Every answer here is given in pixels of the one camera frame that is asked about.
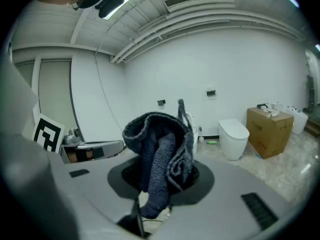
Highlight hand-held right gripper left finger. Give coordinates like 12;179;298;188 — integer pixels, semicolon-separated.
48;155;142;225

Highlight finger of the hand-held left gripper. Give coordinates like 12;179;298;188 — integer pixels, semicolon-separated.
77;140;124;162

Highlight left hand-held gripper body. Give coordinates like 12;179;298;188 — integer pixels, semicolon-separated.
23;110;85;164

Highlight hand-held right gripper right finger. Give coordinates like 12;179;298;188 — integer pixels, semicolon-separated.
152;158;297;240

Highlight dark blue knitted cloth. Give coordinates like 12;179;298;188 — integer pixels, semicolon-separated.
121;98;196;220

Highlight white boxy toilet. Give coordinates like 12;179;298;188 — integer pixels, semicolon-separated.
217;118;251;161

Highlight frosted glass window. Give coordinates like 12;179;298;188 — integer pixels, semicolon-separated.
37;58;80;135

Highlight brown cardboard box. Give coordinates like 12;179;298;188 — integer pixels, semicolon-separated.
246;106;295;160

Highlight white handheld sprayer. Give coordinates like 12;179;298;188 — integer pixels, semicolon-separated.
257;103;280;119

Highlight white plastic jug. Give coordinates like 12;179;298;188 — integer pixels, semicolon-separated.
291;108;310;136

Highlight white ceiling pipes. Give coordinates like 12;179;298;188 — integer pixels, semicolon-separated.
109;10;310;64

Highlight black head-mounted camera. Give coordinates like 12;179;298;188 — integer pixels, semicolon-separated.
94;0;126;19

